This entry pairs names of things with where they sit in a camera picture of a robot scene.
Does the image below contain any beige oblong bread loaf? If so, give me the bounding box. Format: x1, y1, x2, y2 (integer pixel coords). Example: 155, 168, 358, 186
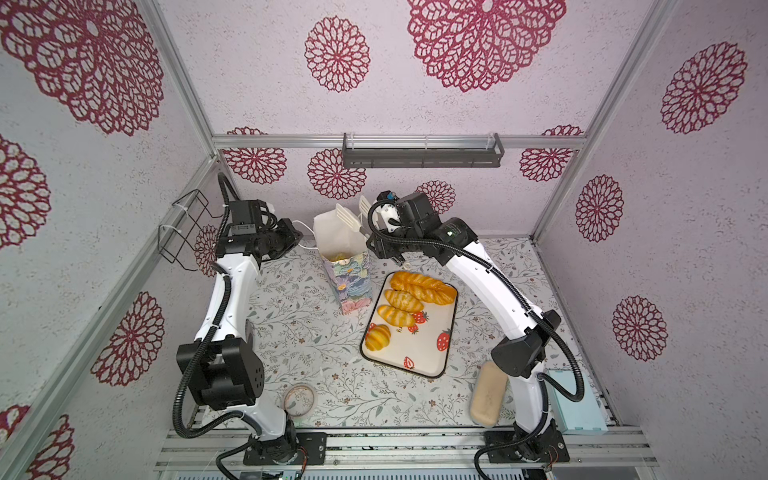
469, 361, 508, 428

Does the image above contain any small croissant lower left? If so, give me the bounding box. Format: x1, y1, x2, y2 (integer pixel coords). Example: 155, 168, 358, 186
364, 324, 391, 352

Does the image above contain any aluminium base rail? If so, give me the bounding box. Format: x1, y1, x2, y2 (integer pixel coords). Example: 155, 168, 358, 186
152, 427, 659, 475

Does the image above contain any striped bread roll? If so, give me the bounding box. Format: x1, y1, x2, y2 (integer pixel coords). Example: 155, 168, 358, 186
376, 305, 415, 328
384, 289, 424, 313

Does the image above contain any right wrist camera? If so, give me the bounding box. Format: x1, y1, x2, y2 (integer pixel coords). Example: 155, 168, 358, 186
395, 191, 442, 239

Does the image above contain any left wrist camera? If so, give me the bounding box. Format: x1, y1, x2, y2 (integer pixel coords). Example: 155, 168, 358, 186
225, 200, 267, 236

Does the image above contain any black wire wall basket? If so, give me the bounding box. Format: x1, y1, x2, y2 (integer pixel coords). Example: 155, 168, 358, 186
156, 189, 221, 276

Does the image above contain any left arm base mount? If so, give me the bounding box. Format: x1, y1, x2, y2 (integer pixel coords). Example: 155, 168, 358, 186
243, 432, 328, 466

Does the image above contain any black rimmed white tray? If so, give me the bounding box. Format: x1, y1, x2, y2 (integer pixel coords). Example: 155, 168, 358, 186
360, 272, 457, 379

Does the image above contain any clear tape roll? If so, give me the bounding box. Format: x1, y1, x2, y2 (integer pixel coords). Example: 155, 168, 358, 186
283, 384, 316, 419

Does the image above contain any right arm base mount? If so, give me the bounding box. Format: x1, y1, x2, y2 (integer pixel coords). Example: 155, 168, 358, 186
487, 428, 571, 464

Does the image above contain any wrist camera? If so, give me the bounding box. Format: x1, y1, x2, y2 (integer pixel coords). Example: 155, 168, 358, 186
395, 191, 442, 239
225, 200, 267, 236

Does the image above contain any mint green box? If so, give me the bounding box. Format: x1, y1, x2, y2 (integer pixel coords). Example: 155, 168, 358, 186
545, 370, 608, 436

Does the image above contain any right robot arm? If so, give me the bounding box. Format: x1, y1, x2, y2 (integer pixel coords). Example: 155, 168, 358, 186
367, 212, 585, 439

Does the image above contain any long twisted bread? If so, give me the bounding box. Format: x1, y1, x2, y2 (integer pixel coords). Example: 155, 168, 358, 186
390, 271, 457, 305

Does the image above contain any white slotted spatula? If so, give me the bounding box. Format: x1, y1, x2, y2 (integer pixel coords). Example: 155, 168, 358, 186
334, 196, 371, 238

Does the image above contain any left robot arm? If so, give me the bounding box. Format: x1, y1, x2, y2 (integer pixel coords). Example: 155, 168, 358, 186
172, 218, 303, 453

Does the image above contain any floral paper bag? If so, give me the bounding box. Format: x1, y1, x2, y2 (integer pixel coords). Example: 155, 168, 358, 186
295, 207, 373, 315

